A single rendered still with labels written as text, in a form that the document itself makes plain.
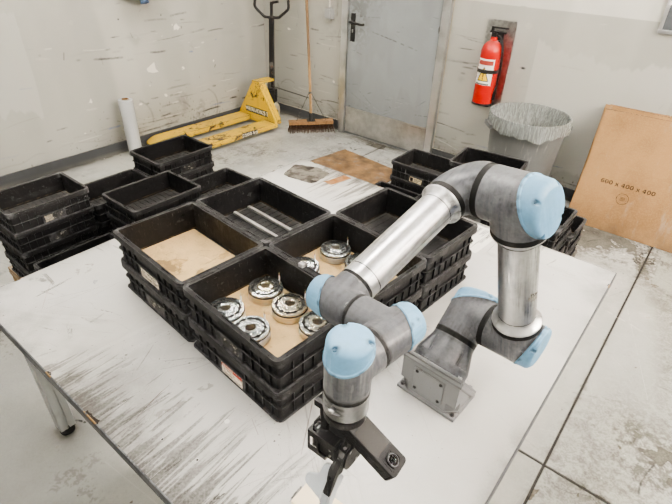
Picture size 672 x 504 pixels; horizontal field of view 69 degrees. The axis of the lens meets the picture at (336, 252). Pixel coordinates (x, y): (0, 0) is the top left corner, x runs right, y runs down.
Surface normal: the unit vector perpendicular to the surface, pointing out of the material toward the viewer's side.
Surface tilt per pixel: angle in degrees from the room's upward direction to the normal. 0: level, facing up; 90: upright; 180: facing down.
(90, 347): 0
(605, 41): 90
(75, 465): 0
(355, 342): 0
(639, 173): 77
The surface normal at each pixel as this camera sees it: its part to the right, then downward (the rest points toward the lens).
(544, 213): 0.66, 0.23
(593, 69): -0.63, 0.41
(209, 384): 0.04, -0.83
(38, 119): 0.78, 0.36
